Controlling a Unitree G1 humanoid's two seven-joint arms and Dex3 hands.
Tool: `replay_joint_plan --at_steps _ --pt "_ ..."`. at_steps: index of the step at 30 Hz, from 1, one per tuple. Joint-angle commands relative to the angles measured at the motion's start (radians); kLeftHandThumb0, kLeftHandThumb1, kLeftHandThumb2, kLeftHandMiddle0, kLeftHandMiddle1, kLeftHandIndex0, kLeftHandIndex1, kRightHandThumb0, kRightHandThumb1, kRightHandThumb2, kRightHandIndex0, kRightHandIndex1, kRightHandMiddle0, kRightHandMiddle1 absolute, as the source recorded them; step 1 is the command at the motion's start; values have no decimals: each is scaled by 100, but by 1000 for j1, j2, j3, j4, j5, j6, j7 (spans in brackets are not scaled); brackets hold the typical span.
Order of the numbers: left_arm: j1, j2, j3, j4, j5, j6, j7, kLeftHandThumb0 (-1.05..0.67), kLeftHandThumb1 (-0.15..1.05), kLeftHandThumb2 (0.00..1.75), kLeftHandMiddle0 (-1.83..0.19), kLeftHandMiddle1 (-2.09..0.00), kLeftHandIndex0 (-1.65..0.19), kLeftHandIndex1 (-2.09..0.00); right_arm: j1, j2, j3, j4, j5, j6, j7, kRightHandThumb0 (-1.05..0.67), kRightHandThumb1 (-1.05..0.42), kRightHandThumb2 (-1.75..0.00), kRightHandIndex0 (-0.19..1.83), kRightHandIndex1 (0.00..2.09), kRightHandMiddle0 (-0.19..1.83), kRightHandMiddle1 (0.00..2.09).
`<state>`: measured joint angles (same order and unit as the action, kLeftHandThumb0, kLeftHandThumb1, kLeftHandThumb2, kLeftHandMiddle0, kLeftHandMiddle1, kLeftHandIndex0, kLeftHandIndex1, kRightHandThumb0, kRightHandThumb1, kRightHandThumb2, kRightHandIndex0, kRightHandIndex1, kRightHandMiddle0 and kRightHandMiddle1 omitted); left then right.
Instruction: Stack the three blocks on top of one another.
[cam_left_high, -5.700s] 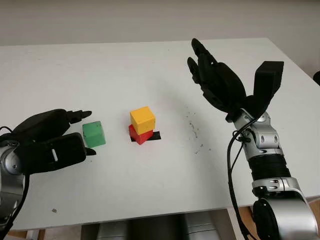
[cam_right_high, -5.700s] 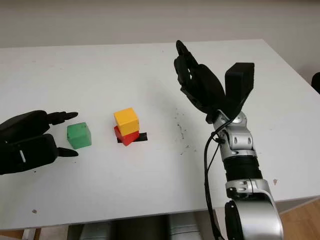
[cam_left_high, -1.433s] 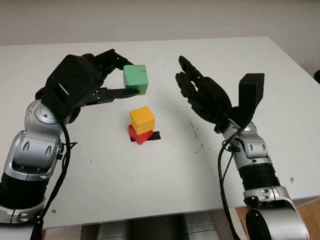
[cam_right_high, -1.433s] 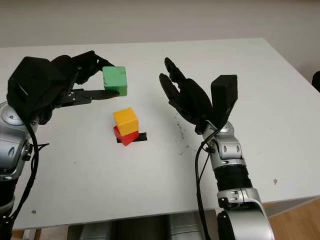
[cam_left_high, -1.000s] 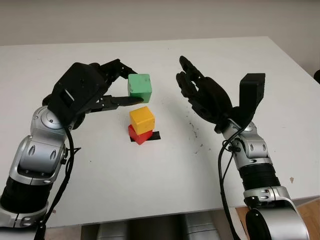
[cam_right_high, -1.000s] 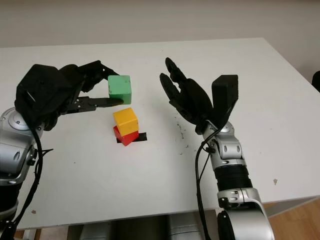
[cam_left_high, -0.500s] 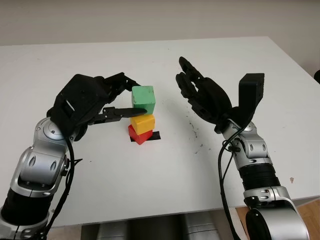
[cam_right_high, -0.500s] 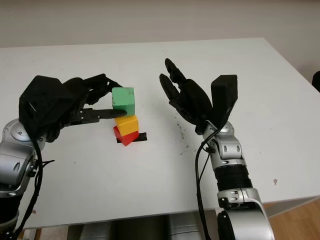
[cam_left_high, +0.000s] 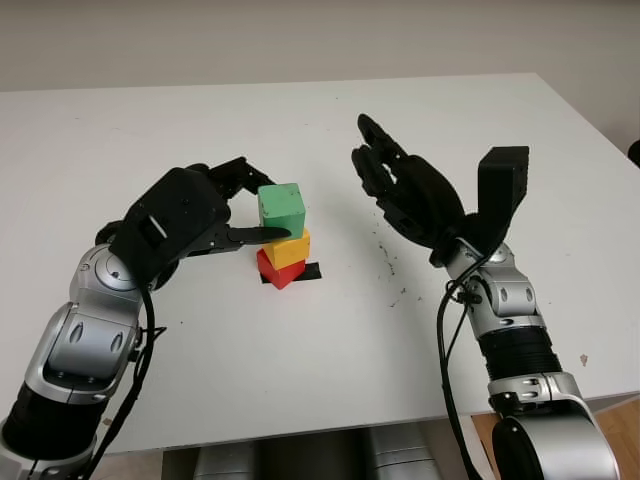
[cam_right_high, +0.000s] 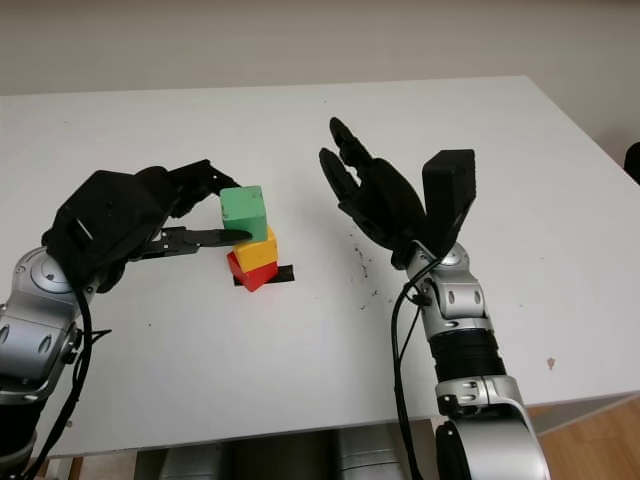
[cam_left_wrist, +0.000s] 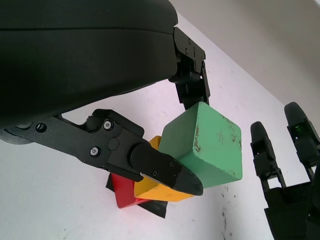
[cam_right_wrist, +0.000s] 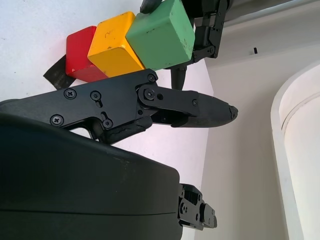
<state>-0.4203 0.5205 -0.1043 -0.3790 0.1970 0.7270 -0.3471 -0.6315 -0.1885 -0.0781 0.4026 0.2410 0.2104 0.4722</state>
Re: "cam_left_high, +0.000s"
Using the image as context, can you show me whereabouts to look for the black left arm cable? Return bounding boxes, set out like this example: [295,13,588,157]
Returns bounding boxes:
[84,284,169,480]

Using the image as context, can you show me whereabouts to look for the dark grey robot waist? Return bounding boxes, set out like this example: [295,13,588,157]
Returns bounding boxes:
[259,434,374,480]

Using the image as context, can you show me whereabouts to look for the silver robot thigh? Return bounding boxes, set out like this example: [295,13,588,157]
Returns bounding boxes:
[192,444,264,480]
[369,424,451,480]

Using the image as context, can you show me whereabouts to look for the silver left robot thigh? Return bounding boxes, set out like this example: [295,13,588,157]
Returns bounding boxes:
[192,444,264,480]

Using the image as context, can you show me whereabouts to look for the red wooden block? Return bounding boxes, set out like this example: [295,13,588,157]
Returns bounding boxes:
[256,248,306,291]

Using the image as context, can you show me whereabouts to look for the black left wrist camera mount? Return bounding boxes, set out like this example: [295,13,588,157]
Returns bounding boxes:
[108,167,232,291]

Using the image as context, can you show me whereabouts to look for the green wooden block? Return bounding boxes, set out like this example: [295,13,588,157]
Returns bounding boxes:
[257,182,307,240]

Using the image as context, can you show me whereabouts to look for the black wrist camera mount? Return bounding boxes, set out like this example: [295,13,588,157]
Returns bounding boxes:
[108,167,232,291]
[464,145,531,251]

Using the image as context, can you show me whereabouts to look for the yellow wooden block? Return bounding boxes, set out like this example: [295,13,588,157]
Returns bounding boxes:
[262,228,312,268]

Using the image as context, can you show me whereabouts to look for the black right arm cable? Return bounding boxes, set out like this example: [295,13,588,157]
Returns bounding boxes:
[437,254,481,480]

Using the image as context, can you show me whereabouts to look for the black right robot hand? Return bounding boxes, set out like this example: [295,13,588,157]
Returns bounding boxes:
[351,113,469,266]

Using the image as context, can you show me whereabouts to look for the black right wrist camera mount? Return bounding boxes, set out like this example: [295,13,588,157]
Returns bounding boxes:
[464,145,531,251]

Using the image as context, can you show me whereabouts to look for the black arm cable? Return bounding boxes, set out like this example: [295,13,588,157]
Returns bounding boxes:
[84,284,169,480]
[437,254,481,480]

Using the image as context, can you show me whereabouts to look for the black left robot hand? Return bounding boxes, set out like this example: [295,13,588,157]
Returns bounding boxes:
[172,156,294,259]

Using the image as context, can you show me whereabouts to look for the black tape strip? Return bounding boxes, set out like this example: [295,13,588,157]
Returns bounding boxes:
[260,260,322,285]

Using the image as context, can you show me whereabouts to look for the silver right robot thigh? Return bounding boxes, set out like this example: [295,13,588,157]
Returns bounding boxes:
[369,424,451,480]

